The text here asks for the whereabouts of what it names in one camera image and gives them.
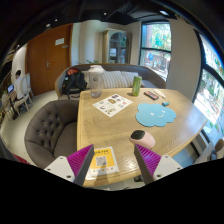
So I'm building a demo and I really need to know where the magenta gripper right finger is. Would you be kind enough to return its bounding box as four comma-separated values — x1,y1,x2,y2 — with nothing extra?
134,145,182,184

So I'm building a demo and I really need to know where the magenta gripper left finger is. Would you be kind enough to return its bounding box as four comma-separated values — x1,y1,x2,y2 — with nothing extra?
45,144,94,186

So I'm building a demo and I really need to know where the pink and black computer mouse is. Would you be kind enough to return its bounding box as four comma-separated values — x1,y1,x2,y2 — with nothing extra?
130,130,155,149

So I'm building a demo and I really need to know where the blue cloud-shaped mouse pad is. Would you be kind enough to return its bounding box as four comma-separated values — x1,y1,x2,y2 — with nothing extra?
136,103,176,127

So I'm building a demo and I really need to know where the yellow QR code card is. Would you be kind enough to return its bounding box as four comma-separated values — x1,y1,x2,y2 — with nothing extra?
88,147,119,178

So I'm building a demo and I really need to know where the grey tufted armchair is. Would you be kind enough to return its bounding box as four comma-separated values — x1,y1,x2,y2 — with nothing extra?
24,100,78,169

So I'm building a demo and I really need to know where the small blue eraser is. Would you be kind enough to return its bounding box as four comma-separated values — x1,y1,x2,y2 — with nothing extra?
162,102,170,107

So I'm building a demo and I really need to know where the wooden chair at right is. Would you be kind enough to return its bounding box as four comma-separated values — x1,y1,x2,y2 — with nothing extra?
209,139,224,161

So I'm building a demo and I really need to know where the black makeup palette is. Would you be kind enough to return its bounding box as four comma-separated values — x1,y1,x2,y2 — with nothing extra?
144,91,159,100

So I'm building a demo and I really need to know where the white sticker sheet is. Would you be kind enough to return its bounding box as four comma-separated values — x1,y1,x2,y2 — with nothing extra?
94,94,132,117

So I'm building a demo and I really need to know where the white pen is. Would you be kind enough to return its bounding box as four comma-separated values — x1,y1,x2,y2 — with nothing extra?
154,89,166,99

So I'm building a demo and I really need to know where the black and orange backpack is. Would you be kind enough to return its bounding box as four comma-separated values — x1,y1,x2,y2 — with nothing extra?
62,68,87,97

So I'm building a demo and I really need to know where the green drink can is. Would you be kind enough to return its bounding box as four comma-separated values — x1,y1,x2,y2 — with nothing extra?
132,76,142,96

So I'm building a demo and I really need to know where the grey sofa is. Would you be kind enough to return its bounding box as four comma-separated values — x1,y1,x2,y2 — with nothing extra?
55,63,166,99

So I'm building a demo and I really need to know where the striped cushion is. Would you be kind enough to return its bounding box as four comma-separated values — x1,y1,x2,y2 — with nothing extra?
82,70,140,90

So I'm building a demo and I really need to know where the clear plastic water bottle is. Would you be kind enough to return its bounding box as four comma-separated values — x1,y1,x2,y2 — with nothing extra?
88,65,104,98

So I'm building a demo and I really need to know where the white chair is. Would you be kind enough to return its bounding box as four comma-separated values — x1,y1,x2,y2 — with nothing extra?
15,77,32,111

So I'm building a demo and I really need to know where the laptop on far desk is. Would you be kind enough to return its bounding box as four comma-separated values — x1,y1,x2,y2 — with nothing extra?
7,84,14,94

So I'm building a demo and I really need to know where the seated person in white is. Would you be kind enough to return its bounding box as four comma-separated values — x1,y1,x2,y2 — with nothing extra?
14,70,24,101

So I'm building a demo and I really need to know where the wooden door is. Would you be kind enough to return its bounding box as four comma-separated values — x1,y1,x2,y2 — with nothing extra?
26,24,72,96

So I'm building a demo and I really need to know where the glass-door cabinet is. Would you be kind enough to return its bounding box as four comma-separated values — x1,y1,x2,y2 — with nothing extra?
102,28,131,64

